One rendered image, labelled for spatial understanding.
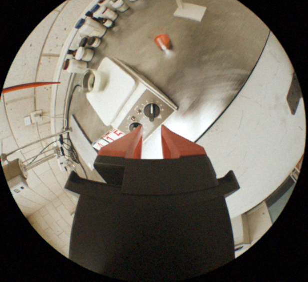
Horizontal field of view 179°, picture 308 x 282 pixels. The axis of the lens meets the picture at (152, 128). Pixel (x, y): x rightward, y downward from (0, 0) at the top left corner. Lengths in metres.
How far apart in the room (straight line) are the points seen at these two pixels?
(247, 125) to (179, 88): 0.19
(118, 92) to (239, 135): 0.29
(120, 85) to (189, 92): 0.15
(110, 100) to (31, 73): 0.53
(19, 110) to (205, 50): 0.85
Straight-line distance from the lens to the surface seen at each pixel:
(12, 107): 0.73
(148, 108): 0.19
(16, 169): 0.56
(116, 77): 0.20
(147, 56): 0.29
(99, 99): 0.24
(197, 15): 0.35
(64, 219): 2.55
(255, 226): 2.89
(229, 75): 0.26
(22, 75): 0.65
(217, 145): 0.26
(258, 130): 0.31
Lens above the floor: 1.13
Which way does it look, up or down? 63 degrees down
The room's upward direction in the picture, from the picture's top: 123 degrees counter-clockwise
